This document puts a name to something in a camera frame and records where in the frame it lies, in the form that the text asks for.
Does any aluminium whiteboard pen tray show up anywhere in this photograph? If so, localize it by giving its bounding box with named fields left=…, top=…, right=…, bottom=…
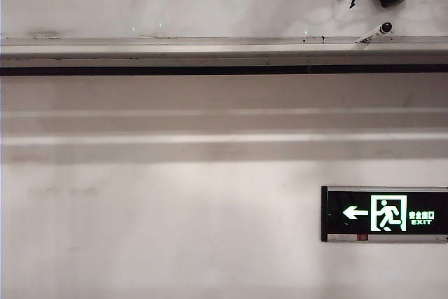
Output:
left=0, top=35, right=448, bottom=77

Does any black green exit sign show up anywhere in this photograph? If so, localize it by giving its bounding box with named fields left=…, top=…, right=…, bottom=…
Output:
left=321, top=185, right=448, bottom=244

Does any white marker pen black cap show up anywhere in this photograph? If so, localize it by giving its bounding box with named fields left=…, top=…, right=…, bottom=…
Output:
left=354, top=21, right=393, bottom=46

